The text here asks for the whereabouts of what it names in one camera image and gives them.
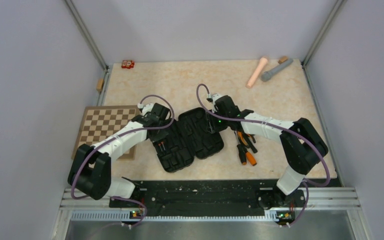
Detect grey toy microphone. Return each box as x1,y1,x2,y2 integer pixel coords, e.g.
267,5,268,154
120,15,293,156
261,58,294,82

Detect pink toy microphone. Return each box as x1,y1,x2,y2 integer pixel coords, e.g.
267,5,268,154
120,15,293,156
245,56,269,89

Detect left wooden block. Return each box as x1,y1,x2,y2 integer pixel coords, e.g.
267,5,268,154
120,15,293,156
95,78,105,93

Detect red toy car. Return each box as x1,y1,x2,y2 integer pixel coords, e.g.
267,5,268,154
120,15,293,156
121,60,135,69

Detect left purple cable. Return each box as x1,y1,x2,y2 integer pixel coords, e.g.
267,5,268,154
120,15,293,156
70,94,176,229

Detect long orange handled screwdriver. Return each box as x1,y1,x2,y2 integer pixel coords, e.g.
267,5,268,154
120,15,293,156
243,145,257,166

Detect back wooden block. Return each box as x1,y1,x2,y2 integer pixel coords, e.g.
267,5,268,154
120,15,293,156
277,55,289,64

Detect orange handled pliers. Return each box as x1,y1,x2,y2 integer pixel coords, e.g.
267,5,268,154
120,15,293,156
236,131,256,149

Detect wooden block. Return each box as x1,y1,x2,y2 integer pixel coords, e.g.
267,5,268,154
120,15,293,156
277,55,289,64
95,78,105,93

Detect purple cable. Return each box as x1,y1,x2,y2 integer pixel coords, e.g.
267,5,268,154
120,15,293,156
70,94,176,229
196,83,332,229

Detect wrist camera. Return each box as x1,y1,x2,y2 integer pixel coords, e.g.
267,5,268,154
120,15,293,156
206,93,223,103
137,103,155,114

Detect aluminium frame rail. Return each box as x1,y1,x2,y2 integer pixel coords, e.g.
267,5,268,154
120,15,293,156
52,181,372,240

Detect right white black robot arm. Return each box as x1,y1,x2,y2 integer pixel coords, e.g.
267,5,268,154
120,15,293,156
207,94,331,209

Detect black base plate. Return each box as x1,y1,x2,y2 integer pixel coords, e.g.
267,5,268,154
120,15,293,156
109,178,307,218

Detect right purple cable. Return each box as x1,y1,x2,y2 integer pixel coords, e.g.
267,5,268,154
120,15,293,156
196,83,332,229

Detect black plastic tool case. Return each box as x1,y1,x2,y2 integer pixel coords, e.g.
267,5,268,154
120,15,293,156
150,107,225,173

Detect wooden chessboard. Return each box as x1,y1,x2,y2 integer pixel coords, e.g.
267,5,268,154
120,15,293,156
71,105,140,159

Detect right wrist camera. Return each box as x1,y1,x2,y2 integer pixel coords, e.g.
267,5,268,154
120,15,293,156
206,93,223,103

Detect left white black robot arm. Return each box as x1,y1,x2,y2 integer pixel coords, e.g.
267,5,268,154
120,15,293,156
67,103,173,207

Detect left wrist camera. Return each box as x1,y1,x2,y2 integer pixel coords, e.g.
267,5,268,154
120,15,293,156
137,103,155,114

